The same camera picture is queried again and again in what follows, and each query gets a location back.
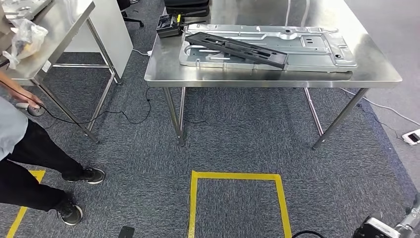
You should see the thin black floor cable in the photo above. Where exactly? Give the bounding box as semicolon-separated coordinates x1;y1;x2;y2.
356;103;406;142

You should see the black plastic panel part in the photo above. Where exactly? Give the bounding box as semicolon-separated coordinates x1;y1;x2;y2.
185;32;289;69

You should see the white power strip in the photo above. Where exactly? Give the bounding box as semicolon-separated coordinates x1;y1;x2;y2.
402;129;420;146

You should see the small handheld switch device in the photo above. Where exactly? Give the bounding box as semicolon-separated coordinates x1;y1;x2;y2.
15;102;47;117

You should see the stainless steel side table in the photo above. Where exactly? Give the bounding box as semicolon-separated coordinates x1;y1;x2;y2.
0;0;123;144

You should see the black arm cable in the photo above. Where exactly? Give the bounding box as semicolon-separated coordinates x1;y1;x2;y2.
291;230;325;238

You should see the person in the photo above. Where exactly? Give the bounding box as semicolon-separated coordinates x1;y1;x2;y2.
0;70;105;226

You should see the black office chair base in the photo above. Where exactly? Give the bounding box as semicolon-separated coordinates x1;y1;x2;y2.
117;0;144;28

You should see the stainless steel workbench table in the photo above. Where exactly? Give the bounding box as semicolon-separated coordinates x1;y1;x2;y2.
144;0;403;151

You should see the white partition board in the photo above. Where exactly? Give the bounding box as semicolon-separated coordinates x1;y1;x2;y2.
64;0;134;79

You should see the person's hand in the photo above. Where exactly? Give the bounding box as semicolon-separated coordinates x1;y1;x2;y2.
11;88;44;109

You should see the clear plastic bag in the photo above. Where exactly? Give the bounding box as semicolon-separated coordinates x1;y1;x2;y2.
2;18;49;69

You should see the white floor cable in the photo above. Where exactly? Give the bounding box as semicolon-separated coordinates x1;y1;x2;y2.
339;88;420;127

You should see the black remote controller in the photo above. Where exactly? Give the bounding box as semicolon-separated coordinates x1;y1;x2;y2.
156;13;207;38

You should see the stamped grey metal panel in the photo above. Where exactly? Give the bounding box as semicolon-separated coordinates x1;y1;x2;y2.
178;23;358;73

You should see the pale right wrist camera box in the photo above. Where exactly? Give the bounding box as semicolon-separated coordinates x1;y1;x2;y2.
353;213;402;238

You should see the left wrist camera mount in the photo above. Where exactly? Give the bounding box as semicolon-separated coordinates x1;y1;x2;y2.
118;226;136;238

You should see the black zip case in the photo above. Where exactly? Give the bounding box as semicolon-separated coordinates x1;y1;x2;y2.
164;0;210;17

